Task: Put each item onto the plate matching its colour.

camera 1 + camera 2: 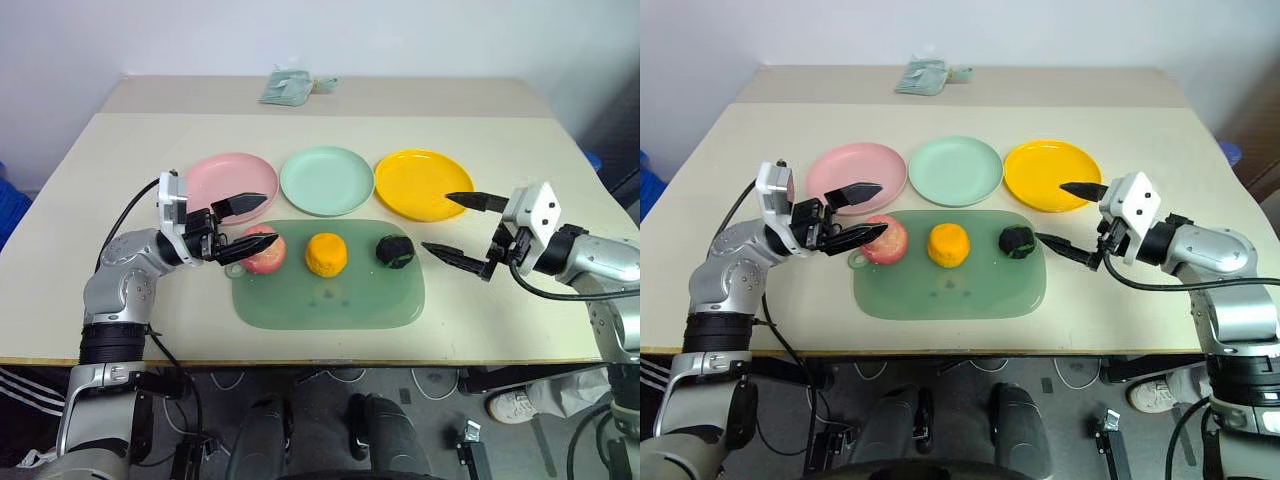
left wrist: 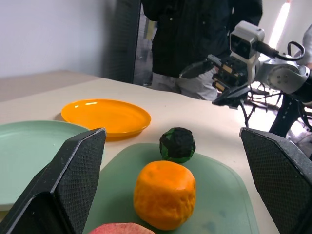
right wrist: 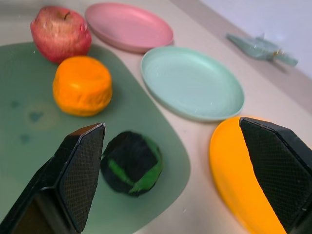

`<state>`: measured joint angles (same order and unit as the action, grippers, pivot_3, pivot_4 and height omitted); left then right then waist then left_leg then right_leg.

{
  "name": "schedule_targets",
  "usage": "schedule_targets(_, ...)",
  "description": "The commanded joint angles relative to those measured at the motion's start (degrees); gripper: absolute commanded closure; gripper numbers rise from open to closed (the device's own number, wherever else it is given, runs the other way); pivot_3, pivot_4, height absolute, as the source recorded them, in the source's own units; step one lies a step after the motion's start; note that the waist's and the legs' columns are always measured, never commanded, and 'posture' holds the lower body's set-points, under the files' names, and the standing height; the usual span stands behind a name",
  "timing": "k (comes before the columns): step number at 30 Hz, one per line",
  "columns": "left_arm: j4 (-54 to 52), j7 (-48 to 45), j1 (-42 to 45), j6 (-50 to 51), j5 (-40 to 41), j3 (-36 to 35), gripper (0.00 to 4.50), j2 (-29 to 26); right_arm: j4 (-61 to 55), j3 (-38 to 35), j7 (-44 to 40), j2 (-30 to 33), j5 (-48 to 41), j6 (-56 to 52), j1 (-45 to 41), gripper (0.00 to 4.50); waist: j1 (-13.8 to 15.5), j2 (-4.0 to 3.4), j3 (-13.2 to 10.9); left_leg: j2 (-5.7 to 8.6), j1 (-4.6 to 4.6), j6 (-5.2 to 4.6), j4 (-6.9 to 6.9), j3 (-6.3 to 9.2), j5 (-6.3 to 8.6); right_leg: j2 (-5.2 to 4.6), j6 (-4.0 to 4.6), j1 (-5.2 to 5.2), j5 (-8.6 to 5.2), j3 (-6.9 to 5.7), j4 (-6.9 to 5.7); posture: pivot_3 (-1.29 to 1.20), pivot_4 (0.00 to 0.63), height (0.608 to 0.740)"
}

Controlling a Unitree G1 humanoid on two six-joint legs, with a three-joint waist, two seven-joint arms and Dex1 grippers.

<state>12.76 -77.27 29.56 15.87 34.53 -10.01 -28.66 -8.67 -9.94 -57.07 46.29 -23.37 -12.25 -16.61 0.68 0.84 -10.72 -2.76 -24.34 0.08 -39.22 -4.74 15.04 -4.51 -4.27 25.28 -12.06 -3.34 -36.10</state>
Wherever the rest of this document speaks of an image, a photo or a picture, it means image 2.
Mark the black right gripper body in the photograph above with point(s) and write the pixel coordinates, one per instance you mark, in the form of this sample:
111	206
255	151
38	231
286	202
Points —
231	73

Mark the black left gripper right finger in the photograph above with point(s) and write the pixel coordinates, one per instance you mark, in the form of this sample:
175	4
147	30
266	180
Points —
280	175

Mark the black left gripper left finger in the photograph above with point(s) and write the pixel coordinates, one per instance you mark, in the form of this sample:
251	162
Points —
61	185

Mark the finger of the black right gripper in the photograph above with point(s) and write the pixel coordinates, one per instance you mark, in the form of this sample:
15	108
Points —
197	70
232	97

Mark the light green round plate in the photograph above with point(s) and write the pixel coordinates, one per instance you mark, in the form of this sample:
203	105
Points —
29	151

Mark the dark green ball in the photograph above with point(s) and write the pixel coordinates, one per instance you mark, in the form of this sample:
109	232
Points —
178	145

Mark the red apple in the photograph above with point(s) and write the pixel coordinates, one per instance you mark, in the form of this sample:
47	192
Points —
122	229

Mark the orange round plate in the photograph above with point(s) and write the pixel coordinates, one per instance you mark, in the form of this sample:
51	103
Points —
104	117

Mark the orange fruit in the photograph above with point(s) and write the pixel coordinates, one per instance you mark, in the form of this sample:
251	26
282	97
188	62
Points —
165	195

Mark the person in black jacket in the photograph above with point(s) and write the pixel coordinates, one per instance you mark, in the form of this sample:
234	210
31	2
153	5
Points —
190	36

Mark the black metal stand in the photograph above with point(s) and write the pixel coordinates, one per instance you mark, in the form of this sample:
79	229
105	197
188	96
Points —
285	114

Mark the light green rounded square tray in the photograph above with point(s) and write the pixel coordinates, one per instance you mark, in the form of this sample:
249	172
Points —
219	195

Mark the dark upright pillar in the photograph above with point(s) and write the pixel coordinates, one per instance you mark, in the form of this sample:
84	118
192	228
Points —
124	36

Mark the thin black spiky frame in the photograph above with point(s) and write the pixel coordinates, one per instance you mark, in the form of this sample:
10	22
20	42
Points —
248	112

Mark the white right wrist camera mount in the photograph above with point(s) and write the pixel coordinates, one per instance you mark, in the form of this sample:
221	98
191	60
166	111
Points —
253	34

